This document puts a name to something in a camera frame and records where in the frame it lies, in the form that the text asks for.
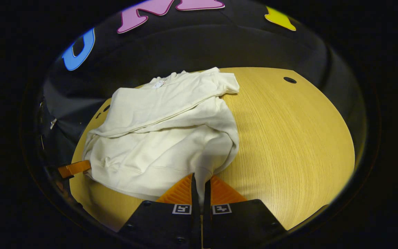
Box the black backdrop cloth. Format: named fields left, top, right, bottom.
left=40, top=0, right=367, bottom=166

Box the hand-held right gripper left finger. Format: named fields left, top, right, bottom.
left=117, top=173, right=201, bottom=249

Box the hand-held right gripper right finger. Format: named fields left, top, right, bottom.
left=202, top=175, right=287, bottom=249

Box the white sweatshirt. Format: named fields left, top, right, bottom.
left=82, top=67, right=240, bottom=208

